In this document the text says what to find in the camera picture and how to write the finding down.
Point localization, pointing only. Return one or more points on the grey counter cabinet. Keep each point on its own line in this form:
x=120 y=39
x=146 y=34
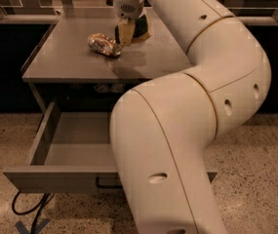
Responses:
x=65 y=68

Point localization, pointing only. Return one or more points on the black drawer handle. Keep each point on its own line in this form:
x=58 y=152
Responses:
x=105 y=183

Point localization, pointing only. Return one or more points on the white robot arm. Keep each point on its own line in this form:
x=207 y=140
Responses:
x=229 y=71

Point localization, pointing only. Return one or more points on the crushed metal can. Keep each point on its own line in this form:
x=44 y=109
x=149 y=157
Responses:
x=104 y=45

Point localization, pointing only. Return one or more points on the grey open drawer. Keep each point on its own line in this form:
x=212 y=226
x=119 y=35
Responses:
x=67 y=160

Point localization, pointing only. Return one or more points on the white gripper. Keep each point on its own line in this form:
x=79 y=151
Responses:
x=129 y=9

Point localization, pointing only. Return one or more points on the green and yellow sponge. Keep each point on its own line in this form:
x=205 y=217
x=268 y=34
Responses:
x=141 y=32

